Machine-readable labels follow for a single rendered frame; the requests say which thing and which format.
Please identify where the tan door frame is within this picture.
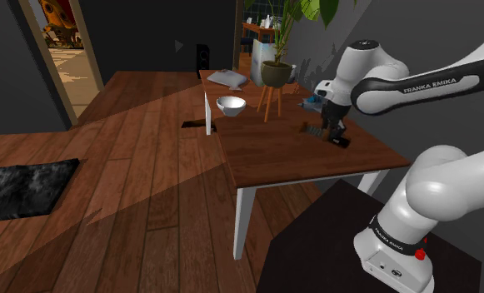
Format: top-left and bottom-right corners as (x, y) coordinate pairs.
(17, 0), (105, 127)

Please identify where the grey flat pouch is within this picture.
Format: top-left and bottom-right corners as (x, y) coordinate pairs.
(207, 68), (249, 92)

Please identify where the wooden side table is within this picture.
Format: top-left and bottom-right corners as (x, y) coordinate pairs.
(241, 15), (284, 55)

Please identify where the black speaker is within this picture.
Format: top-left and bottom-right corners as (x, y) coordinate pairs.
(196, 43), (211, 81)

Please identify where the potted plant on wooden stand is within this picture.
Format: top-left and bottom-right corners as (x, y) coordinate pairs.
(243, 0), (341, 123)

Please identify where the black rug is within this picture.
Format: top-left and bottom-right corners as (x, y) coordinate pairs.
(0, 157), (82, 224)

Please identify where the dark robot stand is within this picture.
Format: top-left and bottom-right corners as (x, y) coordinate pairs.
(255, 178), (483, 293)

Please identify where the white and blue box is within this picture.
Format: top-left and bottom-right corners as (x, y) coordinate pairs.
(250, 38), (278, 87)

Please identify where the wooden table with white legs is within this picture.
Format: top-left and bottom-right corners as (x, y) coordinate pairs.
(198, 69), (412, 261)

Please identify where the white bowl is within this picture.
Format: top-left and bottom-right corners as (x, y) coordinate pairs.
(216, 95), (247, 118)

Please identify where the blue and grey object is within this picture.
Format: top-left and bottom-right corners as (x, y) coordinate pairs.
(298, 94), (328, 115)

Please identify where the brown brush with grey bristles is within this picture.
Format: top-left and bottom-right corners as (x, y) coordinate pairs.
(299, 122), (332, 142)

